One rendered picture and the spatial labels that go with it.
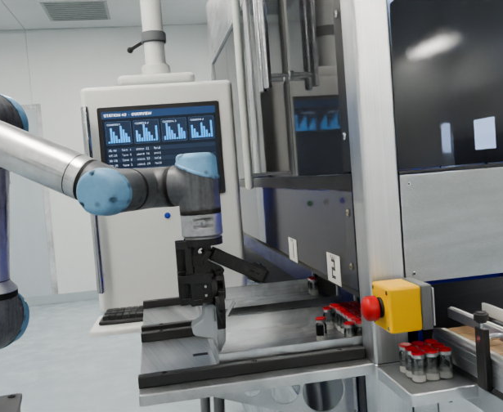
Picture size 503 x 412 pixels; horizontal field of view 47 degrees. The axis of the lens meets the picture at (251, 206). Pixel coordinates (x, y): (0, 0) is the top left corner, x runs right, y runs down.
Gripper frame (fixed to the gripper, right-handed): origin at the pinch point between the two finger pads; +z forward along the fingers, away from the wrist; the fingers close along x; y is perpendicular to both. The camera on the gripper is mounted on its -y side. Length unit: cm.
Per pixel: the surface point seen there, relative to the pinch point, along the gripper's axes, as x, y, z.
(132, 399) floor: -226, 31, 92
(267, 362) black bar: 8.1, -6.7, 1.9
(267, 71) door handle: -33, -19, -55
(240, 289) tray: -54, -12, 1
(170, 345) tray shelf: -15.7, 9.4, 3.6
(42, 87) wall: -544, 116, -142
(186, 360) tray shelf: -4.0, 6.8, 3.6
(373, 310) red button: 20.0, -21.9, -8.2
